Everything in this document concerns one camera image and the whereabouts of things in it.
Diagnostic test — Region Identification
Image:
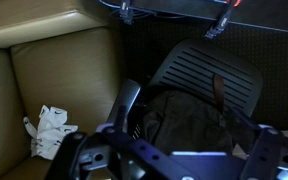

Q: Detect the black robot cart table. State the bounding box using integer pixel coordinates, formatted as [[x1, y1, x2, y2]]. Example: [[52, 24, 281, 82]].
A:
[[98, 0, 288, 34]]

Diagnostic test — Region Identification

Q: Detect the black clamp left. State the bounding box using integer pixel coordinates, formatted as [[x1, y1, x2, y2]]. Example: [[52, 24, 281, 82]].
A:
[[119, 0, 134, 25]]

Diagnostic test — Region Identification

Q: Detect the black clamp right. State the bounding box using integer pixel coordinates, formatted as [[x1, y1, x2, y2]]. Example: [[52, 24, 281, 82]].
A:
[[204, 0, 241, 39]]

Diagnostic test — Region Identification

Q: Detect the white Nike cloth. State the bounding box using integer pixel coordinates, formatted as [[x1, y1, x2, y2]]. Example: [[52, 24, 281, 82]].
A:
[[23, 105, 78, 160]]

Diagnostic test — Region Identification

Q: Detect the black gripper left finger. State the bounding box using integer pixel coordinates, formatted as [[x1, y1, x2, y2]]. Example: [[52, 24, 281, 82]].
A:
[[107, 79, 141, 132]]

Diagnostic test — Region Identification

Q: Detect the tan leather couch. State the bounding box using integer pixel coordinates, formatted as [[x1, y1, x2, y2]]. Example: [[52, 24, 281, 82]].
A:
[[0, 0, 124, 180]]

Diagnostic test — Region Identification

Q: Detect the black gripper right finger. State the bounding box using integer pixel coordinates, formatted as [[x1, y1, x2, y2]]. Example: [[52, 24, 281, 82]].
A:
[[225, 108, 260, 147]]

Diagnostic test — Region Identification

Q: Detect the black slatted office chair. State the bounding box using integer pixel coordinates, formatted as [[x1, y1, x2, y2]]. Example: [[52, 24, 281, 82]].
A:
[[130, 38, 264, 141]]

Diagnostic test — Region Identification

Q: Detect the black clamp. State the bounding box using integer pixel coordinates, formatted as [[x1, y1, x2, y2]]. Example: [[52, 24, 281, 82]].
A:
[[119, 0, 134, 25], [204, 0, 241, 39]]

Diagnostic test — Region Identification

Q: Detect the dark grey backpack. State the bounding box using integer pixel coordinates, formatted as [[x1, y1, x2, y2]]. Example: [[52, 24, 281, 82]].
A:
[[142, 90, 233, 154]]

